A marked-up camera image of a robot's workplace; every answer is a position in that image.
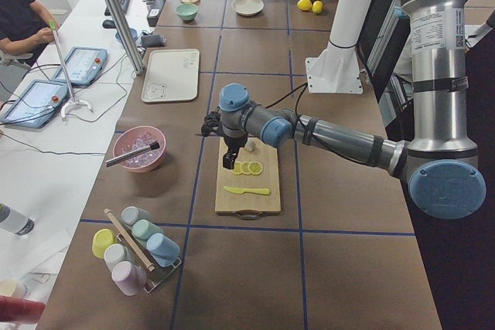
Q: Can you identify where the green cup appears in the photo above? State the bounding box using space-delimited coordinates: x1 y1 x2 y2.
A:
131 219 164 242

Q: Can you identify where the far blue teach pendant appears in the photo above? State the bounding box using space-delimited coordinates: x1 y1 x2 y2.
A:
64 46 108 87

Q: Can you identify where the lemon slice far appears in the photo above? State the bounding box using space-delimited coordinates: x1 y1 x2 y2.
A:
232 162 242 175

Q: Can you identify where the near blue teach pendant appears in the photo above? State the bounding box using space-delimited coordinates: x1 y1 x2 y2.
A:
1 80 68 128

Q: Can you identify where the aluminium frame post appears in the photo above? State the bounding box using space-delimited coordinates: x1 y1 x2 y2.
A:
105 0 145 76

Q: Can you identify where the cream bear tray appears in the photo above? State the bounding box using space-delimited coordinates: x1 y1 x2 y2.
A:
141 49 200 104

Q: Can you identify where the blue teach pendant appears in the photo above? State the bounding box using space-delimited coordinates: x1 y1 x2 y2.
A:
1 80 68 128
64 46 108 87

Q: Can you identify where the clear cup rack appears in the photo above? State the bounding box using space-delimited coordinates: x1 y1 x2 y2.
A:
117 233 182 294

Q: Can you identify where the wooden cutting board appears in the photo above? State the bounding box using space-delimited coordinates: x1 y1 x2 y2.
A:
215 138 282 216

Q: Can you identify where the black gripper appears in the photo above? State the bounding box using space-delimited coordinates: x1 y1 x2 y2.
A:
222 136 248 169

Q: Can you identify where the yellow plastic knife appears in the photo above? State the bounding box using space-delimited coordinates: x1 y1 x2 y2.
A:
223 185 271 196

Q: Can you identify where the white cup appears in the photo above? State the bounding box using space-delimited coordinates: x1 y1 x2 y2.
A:
104 243 135 271

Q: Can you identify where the lemon slice middle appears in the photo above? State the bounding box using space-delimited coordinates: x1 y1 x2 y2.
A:
241 162 252 175

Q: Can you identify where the green bowl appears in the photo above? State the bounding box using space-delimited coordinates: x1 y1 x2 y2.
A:
176 3 199 22

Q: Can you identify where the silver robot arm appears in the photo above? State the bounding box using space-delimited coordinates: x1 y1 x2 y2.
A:
217 0 486 219

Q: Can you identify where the yellow lemon right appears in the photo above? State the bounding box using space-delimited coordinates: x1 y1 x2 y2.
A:
312 0 323 15

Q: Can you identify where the water bottle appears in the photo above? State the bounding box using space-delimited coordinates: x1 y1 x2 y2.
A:
0 203 35 236

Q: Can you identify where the yellow cup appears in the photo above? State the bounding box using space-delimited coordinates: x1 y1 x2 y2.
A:
91 229 116 259

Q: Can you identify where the grey blue cup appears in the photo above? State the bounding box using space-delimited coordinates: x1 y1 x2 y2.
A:
121 206 152 226

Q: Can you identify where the blue bowl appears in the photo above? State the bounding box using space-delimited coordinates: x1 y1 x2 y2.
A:
115 27 138 46

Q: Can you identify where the white camera post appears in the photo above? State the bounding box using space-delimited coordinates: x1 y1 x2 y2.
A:
305 0 376 94

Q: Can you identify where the pink cup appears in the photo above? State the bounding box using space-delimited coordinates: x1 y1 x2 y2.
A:
111 261 147 296

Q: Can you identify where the wooden rack dowel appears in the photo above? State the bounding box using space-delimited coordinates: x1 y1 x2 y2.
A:
104 209 155 273

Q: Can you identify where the black computer mouse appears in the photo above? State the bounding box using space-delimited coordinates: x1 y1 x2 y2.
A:
102 19 116 29

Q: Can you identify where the yellow lemon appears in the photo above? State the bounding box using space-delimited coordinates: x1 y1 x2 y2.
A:
297 0 312 12
312 0 323 15

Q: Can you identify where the white reacher grabber tool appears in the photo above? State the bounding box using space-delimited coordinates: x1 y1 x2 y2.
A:
49 19 93 120

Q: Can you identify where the black box white label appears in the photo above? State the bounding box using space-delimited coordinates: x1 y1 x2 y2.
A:
147 0 166 27

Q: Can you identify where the cream round plate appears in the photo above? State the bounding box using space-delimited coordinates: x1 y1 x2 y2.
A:
232 0 265 16

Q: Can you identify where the seated person black shirt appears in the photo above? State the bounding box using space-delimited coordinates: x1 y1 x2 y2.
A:
1 0 60 60

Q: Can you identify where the pink bowl with ice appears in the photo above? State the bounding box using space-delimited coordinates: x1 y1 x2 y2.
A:
113 126 166 173

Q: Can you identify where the yellow lemon left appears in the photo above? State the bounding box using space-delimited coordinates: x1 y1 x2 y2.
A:
297 0 312 12

